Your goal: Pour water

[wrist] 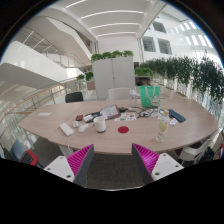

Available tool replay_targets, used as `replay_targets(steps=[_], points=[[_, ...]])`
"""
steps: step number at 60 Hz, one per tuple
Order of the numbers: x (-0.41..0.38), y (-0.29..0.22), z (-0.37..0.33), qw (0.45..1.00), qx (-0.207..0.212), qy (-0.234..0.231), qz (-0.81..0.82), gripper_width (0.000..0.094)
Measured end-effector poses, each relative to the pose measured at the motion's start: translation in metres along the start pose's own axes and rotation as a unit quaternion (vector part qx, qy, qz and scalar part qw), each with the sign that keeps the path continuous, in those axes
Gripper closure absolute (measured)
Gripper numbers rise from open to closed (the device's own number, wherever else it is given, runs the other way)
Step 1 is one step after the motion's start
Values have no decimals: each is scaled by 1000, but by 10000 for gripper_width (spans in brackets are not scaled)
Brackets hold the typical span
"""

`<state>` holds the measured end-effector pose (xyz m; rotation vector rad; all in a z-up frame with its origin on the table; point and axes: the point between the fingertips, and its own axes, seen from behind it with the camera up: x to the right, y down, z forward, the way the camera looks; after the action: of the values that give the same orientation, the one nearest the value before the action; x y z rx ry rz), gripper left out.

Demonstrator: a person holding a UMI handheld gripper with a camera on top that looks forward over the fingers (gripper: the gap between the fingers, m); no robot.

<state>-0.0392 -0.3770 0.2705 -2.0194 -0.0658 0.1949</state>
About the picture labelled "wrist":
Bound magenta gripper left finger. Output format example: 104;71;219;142
44;143;95;188

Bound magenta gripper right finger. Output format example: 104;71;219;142
131;142;185;186

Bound clear plastic water bottle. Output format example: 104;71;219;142
156;110;170;142

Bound white power bank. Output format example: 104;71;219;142
59;123;74;136

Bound white computer mouse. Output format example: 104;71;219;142
78;124;89;133

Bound red round coaster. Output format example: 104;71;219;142
118;126;129;134

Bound white ceramic mug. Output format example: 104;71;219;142
93;116;106;133

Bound white chair right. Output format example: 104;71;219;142
175;131;223;163

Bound sticker sheet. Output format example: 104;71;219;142
115;112;136;121

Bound dark blue notebook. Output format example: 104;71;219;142
168;109;186;123

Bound clear bottle near bag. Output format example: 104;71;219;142
130;90;137;107

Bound white paper sheet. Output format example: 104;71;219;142
37;112;52;117

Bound red and blue chair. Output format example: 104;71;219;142
10;140;42;168

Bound green tote bag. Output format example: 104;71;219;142
139;86;160;107

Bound black office chair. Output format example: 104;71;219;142
65;92;83;103

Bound white chair behind table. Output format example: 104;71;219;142
108;88;130;100

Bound white storage cabinet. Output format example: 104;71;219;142
92;57;135;99

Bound green hedge planter row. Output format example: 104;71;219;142
140;53;224;102

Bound plants on cabinet top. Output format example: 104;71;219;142
91;50;134;62

